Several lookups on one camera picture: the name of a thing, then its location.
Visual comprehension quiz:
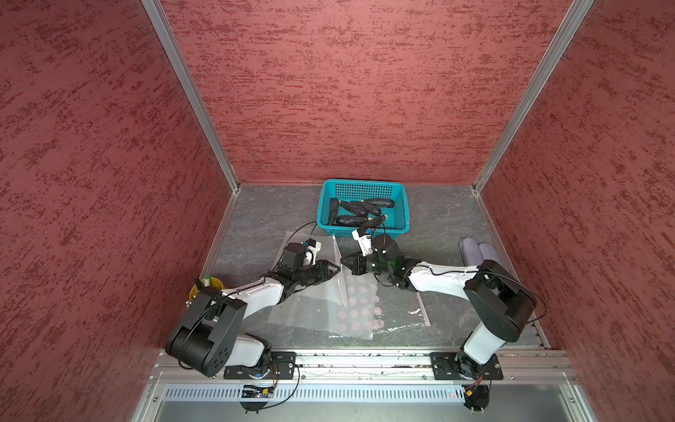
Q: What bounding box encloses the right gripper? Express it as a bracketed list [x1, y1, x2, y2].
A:
[340, 251, 392, 276]

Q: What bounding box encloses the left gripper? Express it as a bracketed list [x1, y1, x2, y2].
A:
[294, 259, 341, 286]

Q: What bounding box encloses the clear zip-top bag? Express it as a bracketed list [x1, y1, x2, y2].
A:
[268, 235, 347, 334]

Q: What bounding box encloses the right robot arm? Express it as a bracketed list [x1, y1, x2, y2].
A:
[341, 248, 538, 381]

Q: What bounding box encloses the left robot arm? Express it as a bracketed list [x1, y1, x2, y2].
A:
[165, 260, 340, 377]

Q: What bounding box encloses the pink dotted zip-top bag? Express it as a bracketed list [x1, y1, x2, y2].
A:
[337, 267, 381, 339]

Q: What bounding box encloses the clear bag with white zipper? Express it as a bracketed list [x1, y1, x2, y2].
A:
[380, 290, 431, 332]

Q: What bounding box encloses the teal plastic basket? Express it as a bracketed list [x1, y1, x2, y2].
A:
[316, 179, 411, 237]

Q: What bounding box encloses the purple roller left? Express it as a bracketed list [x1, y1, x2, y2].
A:
[459, 237, 483, 267]

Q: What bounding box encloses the purple roller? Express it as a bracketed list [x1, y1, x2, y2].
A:
[459, 237, 483, 267]
[478, 243, 501, 263]

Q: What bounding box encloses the purple roller right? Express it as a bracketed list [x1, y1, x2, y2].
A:
[478, 243, 501, 263]

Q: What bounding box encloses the left circuit board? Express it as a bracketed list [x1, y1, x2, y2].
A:
[241, 384, 276, 400]

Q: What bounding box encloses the right black connector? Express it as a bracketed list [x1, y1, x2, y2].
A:
[464, 385, 490, 413]

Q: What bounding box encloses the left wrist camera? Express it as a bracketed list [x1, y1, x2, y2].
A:
[302, 238, 322, 266]

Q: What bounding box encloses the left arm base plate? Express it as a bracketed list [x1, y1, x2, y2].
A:
[223, 351, 298, 382]

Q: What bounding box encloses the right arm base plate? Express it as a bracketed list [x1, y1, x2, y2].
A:
[429, 352, 504, 382]

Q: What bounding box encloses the aluminium front rail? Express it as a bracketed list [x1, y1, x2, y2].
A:
[132, 347, 596, 421]

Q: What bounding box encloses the left corner aluminium post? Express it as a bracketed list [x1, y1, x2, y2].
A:
[142, 0, 240, 193]

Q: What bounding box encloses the corner aluminium post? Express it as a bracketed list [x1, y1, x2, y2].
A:
[473, 0, 594, 196]
[142, 0, 240, 193]

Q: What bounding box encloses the right corner aluminium post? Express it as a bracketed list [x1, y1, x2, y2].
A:
[473, 0, 594, 196]

